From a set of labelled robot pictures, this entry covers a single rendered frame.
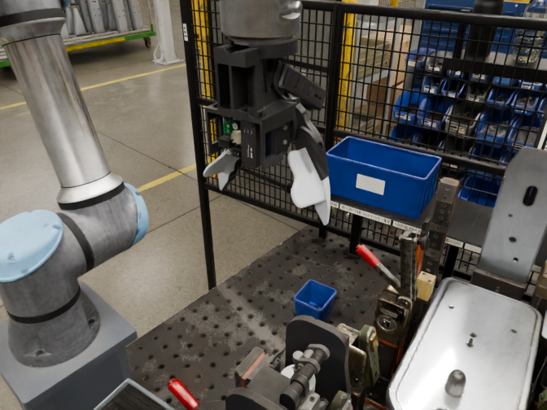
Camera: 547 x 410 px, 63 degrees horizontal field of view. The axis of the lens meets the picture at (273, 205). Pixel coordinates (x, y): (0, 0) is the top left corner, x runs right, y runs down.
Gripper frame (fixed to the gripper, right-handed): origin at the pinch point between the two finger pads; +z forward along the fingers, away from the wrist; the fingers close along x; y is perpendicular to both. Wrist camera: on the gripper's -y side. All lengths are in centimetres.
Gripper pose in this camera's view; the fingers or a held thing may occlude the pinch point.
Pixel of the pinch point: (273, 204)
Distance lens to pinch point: 55.0
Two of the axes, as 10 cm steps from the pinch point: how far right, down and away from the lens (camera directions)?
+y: -5.5, 4.3, -7.2
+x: 8.4, 2.8, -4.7
